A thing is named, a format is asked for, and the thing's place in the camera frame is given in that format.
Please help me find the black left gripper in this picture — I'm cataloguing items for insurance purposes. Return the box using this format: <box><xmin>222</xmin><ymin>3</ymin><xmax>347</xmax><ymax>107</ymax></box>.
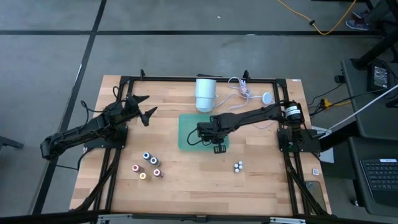
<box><xmin>123</xmin><ymin>94</ymin><xmax>159</xmax><ymax>128</ymax></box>

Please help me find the translucent green plastic tray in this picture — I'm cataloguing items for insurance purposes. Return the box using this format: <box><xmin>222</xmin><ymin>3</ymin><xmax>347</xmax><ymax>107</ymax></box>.
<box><xmin>177</xmin><ymin>113</ymin><xmax>230</xmax><ymax>152</ymax></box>

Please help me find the white cylindrical spot lamp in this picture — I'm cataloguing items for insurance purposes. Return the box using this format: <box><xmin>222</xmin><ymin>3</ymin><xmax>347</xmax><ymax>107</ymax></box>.
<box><xmin>194</xmin><ymin>78</ymin><xmax>218</xmax><ymax>113</ymax></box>

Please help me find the white paper sheet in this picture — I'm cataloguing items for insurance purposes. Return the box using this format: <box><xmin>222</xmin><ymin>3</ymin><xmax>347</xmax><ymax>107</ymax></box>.
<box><xmin>319</xmin><ymin>147</ymin><xmax>335</xmax><ymax>164</ymax></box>

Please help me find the dark smartphone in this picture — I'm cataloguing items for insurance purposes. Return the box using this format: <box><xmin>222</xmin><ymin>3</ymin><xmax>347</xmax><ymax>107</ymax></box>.
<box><xmin>306</xmin><ymin>180</ymin><xmax>327</xmax><ymax>212</ymax></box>

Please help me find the grey furniture leg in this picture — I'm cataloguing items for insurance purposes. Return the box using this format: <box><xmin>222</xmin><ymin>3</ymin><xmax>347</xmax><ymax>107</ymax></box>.
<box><xmin>0</xmin><ymin>135</ymin><xmax>24</xmax><ymax>150</ymax></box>

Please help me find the dark grey desk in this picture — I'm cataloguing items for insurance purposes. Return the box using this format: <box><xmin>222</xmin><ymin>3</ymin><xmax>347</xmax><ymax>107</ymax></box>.
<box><xmin>340</xmin><ymin>57</ymin><xmax>398</xmax><ymax>218</ymax></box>

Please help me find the black crossbar with silver brackets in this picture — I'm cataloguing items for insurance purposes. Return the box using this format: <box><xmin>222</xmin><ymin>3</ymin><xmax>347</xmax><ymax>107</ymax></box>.
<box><xmin>0</xmin><ymin>210</ymin><xmax>398</xmax><ymax>224</ymax></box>

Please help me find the white pole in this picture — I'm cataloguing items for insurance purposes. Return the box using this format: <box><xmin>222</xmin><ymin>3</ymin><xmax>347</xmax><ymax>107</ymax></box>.
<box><xmin>326</xmin><ymin>83</ymin><xmax>398</xmax><ymax>132</ymax></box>

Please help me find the black laptop keyboard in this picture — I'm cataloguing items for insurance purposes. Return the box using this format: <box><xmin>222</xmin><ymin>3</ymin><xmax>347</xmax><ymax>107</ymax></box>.
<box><xmin>359</xmin><ymin>157</ymin><xmax>398</xmax><ymax>208</ymax></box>

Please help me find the black power supply brick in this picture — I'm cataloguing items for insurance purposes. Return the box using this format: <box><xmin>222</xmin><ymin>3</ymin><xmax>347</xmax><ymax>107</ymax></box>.
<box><xmin>368</xmin><ymin>60</ymin><xmax>392</xmax><ymax>93</ymax></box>

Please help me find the black desk leg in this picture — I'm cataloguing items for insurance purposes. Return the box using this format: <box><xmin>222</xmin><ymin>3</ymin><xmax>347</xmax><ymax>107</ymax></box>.
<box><xmin>351</xmin><ymin>27</ymin><xmax>398</xmax><ymax>71</ymax></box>

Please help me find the black aluminium table frame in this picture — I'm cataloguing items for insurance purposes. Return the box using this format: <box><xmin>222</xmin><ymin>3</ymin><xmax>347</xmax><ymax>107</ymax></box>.
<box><xmin>70</xmin><ymin>68</ymin><xmax>332</xmax><ymax>218</ymax></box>

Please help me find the white lamp cable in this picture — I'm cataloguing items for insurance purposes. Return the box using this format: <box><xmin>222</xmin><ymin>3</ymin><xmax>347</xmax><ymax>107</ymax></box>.
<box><xmin>214</xmin><ymin>77</ymin><xmax>279</xmax><ymax>129</ymax></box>

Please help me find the yellow extension cable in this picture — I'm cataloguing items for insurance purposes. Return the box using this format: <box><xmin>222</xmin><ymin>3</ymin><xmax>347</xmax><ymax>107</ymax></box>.
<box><xmin>275</xmin><ymin>0</ymin><xmax>358</xmax><ymax>36</ymax></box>

